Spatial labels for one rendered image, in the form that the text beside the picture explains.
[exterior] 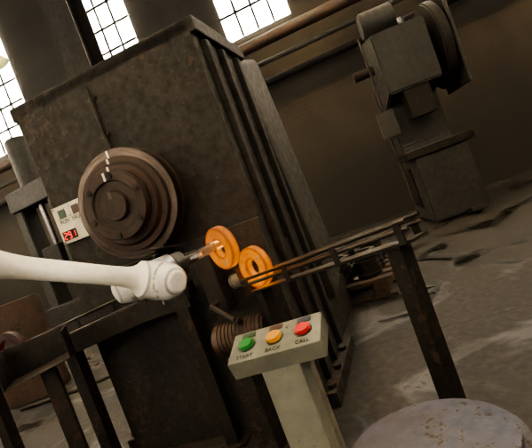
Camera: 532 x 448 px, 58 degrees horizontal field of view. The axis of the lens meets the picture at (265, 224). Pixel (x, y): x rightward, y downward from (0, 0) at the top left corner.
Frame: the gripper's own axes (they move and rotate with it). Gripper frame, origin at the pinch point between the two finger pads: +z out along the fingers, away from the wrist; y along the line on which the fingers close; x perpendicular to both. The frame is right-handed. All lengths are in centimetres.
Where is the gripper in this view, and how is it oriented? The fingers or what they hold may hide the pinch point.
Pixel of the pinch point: (219, 243)
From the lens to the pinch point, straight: 171.9
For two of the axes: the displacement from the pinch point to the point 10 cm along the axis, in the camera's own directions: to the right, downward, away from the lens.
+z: 7.2, -3.4, 6.1
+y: 5.9, -1.8, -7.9
